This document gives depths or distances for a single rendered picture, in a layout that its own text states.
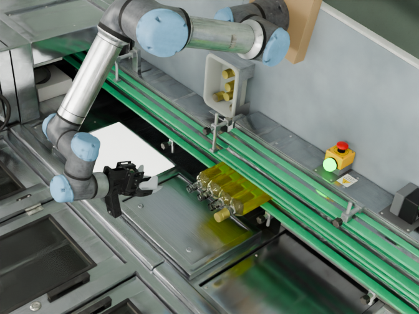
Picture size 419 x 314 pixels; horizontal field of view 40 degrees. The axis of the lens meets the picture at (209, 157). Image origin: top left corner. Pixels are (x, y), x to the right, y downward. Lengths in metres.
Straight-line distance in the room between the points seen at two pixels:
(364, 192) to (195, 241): 0.60
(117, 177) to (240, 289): 0.58
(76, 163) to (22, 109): 1.14
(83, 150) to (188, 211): 0.73
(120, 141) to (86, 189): 0.91
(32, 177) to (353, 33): 1.35
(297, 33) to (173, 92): 0.76
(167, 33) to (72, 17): 1.36
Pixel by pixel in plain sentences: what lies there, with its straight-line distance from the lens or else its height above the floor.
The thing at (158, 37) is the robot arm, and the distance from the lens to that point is 1.44.
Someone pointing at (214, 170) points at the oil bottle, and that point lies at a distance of 2.10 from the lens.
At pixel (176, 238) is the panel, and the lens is 2.05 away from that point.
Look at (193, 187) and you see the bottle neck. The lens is 2.05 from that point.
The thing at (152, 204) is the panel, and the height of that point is 1.20.
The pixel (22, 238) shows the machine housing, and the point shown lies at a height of 1.65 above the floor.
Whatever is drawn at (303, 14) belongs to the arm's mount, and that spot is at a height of 0.80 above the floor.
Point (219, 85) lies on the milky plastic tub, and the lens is 2.32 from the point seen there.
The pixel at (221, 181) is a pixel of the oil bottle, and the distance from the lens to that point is 2.05.
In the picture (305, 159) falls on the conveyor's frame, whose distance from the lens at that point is 2.00.
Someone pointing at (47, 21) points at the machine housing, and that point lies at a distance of 2.75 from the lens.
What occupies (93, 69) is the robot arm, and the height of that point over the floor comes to 1.48.
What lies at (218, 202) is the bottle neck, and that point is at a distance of 2.00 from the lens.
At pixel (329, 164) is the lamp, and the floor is 0.85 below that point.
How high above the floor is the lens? 2.19
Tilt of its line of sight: 34 degrees down
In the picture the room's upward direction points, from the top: 116 degrees counter-clockwise
